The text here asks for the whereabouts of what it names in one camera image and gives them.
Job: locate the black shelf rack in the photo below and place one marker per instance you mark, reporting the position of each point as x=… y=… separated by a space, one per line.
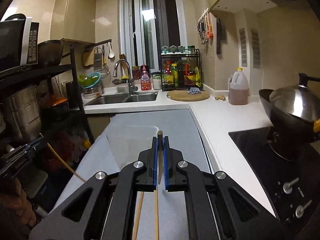
x=18 y=78

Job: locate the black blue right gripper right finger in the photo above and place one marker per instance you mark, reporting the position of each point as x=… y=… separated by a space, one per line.
x=216 y=206

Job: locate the chrome kitchen faucet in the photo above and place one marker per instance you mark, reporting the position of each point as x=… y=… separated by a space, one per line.
x=125 y=71

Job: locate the large steel pot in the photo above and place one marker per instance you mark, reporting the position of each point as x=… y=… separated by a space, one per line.
x=23 y=113

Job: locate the red jar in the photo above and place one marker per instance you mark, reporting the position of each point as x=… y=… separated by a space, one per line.
x=136 y=72

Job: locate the hanging metal grater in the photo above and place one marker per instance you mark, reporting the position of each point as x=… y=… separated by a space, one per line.
x=98 y=59

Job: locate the black gas stove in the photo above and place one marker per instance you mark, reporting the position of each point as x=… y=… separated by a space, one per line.
x=288 y=172

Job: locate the steel wok lid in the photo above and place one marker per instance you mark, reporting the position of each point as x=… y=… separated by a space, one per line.
x=298 y=100

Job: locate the hanging white ladle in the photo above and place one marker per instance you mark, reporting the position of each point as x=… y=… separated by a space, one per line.
x=111 y=54

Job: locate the bamboo chopstick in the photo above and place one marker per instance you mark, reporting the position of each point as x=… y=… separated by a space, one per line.
x=137 y=216
x=159 y=177
x=63 y=141

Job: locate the dark bowl on shelf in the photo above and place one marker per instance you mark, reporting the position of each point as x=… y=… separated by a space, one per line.
x=50 y=52

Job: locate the grey table mat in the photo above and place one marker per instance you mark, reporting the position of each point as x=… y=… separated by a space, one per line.
x=180 y=128

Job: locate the person's left hand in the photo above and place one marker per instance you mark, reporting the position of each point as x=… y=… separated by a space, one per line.
x=17 y=215

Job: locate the plastic oil jug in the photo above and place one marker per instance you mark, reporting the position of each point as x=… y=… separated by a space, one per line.
x=238 y=88

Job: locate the green colander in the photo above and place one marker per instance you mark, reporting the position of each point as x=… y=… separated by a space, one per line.
x=89 y=80

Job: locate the microwave oven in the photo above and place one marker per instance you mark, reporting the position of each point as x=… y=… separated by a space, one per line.
x=19 y=39

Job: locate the yellow handled spatula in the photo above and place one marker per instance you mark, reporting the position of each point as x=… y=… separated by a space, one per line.
x=316 y=126

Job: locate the black wok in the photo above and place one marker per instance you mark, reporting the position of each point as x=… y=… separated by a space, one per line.
x=286 y=124

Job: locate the round wooden cutting board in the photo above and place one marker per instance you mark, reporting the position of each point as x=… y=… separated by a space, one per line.
x=183 y=96

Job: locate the clear plastic container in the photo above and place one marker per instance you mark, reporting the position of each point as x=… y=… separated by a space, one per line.
x=127 y=142

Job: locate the hanging utensil set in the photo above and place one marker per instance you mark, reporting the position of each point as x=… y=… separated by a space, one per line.
x=205 y=27

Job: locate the ginger pieces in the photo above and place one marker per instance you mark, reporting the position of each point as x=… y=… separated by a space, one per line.
x=222 y=98

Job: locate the steel sink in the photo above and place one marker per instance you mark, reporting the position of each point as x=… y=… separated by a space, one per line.
x=123 y=98

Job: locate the hanging kitchen knife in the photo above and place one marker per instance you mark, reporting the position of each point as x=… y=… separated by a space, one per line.
x=220 y=35

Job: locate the white jar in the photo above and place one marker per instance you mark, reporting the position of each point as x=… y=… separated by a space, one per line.
x=157 y=81

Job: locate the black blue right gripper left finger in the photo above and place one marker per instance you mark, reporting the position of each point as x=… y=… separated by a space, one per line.
x=104 y=206

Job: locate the pink dish soap bottle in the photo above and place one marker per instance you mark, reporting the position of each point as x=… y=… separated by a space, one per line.
x=145 y=78

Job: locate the black spice rack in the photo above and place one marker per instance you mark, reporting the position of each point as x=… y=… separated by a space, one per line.
x=180 y=68

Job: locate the blue checked cloth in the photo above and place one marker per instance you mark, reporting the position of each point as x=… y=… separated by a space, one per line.
x=194 y=90

